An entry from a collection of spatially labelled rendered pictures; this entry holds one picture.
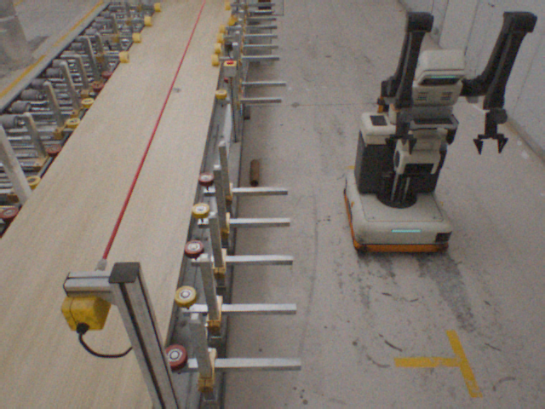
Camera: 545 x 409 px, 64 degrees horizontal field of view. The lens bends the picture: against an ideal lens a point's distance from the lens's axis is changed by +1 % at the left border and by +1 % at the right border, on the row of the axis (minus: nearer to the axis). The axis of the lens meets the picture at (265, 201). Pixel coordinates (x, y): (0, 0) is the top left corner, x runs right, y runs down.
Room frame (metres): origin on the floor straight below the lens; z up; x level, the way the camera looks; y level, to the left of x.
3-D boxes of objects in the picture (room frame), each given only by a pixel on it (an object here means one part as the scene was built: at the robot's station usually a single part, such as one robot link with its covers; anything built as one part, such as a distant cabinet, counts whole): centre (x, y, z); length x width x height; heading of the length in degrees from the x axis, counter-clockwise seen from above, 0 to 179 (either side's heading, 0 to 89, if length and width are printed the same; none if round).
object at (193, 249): (1.31, 0.31, 0.85); 0.08 x 0.08 x 0.11
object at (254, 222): (1.55, 0.11, 0.81); 0.43 x 0.03 x 0.04; 89
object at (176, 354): (0.81, 0.31, 0.85); 0.08 x 0.08 x 0.11
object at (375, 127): (2.49, -0.92, 0.59); 0.55 x 0.34 x 0.83; 88
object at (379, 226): (2.40, -0.92, 0.16); 0.67 x 0.64 x 0.25; 178
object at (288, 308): (1.05, 0.11, 0.80); 0.43 x 0.03 x 0.04; 89
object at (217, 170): (1.52, 0.20, 0.93); 0.04 x 0.04 x 0.48; 89
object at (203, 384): (0.79, 0.21, 0.84); 0.14 x 0.06 x 0.05; 179
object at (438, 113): (2.11, -0.91, 0.99); 0.28 x 0.16 x 0.22; 88
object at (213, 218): (1.27, 0.20, 0.88); 0.04 x 0.04 x 0.48; 89
